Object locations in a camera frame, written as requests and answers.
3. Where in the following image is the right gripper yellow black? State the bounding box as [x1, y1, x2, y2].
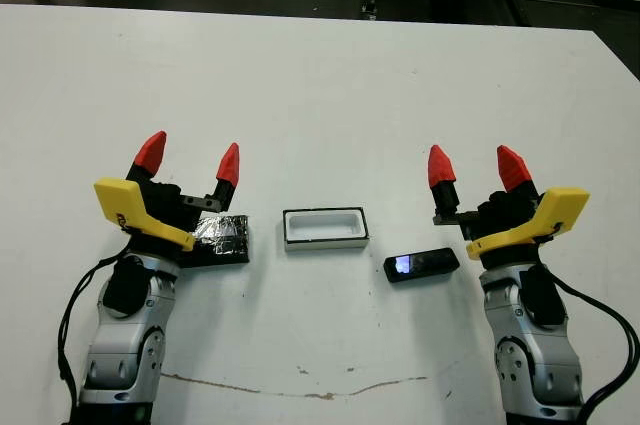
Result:
[428, 144, 590, 266]

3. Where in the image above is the white camera box base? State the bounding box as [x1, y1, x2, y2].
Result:
[282, 204, 372, 252]

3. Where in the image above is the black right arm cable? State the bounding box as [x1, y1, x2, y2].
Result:
[542, 264, 640, 425]

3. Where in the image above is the small black camera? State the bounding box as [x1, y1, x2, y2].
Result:
[383, 247, 459, 285]

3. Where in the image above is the glossy black box lid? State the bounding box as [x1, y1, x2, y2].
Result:
[180, 213, 250, 267]

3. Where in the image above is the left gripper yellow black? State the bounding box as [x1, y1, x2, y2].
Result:
[93, 130, 242, 266]

